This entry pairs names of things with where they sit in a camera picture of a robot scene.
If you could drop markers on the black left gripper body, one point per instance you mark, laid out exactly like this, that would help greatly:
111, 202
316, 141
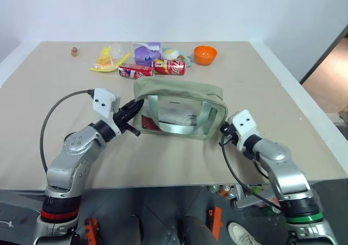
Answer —
123, 119

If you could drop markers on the green pouch with clear window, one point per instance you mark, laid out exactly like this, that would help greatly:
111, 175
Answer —
179, 92

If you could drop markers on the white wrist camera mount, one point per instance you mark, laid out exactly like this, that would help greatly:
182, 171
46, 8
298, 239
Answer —
244, 125
103, 100

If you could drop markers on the red cola can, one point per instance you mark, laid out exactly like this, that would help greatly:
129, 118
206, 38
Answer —
136, 71
170, 66

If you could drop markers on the clear plastic cup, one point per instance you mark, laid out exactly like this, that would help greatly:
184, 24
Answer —
118, 51

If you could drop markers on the red card inside pouch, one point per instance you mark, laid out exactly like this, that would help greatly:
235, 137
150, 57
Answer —
149, 123

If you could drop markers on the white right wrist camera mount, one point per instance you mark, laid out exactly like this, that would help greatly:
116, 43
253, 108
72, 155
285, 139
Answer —
244, 125

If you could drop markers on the dark rounded shape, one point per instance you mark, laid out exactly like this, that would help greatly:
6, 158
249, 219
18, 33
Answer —
194, 231

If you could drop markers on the white sneaker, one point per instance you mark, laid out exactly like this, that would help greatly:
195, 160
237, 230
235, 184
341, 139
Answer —
243, 235

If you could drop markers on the pile of drink cans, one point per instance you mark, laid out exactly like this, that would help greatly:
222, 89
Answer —
224, 191

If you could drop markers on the white cloth inside pouch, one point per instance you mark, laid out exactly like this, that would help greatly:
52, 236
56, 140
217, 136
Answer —
176, 118

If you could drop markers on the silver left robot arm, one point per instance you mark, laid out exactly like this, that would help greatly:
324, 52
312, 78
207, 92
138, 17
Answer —
70, 158

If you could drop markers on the small brown figurine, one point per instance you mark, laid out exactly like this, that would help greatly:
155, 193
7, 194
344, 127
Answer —
74, 51

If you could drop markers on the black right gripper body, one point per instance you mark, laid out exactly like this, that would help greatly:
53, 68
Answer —
230, 136

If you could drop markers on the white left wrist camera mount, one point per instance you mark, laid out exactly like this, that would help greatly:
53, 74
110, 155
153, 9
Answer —
103, 100

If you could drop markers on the orange plastic bowl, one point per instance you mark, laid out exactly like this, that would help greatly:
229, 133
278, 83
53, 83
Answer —
205, 55

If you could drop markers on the yellow plastic wrapper bag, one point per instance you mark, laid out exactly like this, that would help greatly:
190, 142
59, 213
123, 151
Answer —
104, 62

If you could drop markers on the white storage box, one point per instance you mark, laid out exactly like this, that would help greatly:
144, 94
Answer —
253, 200

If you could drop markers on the purple tissue pack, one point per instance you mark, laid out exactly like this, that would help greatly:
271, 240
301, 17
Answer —
146, 53

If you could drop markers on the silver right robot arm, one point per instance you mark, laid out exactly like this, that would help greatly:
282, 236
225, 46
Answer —
282, 163

